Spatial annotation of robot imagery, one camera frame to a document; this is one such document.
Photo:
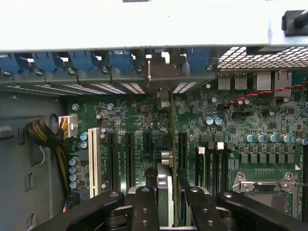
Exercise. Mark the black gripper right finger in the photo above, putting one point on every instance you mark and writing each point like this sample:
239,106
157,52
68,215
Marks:
204,211

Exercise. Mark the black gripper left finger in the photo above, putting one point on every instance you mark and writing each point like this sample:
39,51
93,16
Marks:
144,211

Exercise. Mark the black RAM slot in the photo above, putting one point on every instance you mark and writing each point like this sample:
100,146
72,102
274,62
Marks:
209,173
218,173
225,173

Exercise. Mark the CPU socket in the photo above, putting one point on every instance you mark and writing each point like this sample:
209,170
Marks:
264,190

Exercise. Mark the white expansion slot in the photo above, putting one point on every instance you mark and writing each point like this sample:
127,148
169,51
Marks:
93,163

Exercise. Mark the green motherboard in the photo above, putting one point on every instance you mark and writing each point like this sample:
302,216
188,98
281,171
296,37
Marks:
192,120

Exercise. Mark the thin metal locking lever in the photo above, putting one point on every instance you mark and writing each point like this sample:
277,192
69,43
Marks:
302,184

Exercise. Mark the black open PC case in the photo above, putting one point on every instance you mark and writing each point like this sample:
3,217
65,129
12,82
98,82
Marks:
144,29

